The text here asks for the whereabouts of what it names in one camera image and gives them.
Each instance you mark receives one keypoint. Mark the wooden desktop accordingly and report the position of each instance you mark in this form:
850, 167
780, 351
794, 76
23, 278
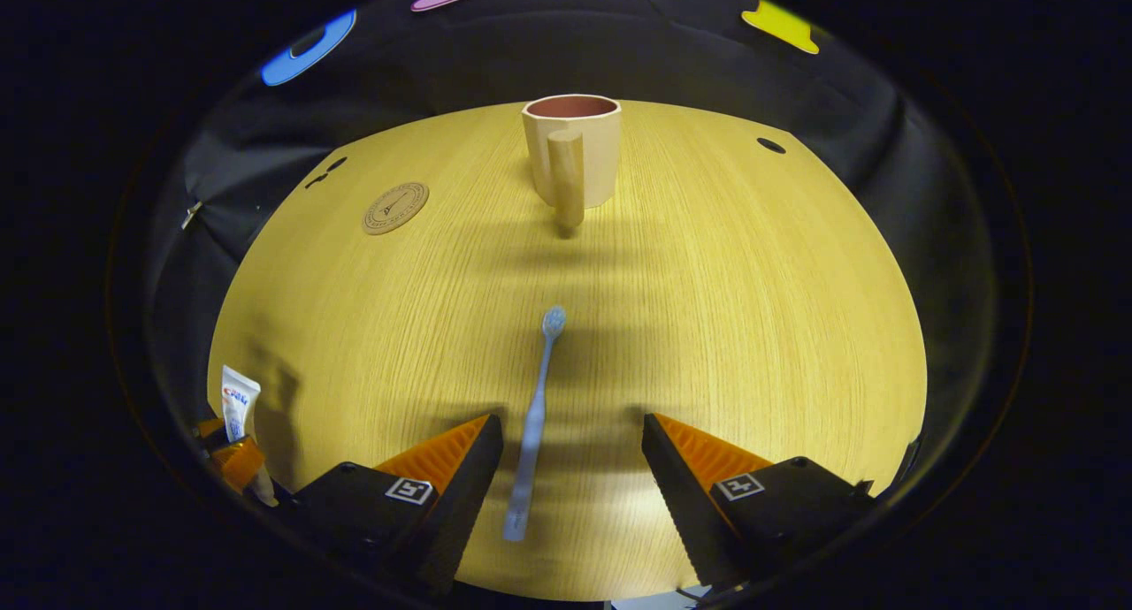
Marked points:
707, 327

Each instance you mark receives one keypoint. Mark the clear cloth clip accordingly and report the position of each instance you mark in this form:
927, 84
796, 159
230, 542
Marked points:
191, 214

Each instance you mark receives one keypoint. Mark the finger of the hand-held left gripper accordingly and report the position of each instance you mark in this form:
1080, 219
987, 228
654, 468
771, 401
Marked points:
210, 429
239, 464

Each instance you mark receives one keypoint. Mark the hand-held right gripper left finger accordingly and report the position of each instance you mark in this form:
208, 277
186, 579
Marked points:
469, 486

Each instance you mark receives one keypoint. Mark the beige cup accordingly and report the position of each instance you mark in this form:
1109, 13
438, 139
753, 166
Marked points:
584, 150

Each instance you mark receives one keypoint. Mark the white toothpaste tube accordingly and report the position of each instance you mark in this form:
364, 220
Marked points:
239, 398

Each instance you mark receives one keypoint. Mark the round brown coaster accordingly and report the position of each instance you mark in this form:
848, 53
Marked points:
395, 208

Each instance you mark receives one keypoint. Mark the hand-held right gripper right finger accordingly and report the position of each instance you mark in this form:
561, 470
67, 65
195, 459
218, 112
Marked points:
676, 495

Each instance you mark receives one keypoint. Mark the light blue toothbrush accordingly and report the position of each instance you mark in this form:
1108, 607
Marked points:
535, 424

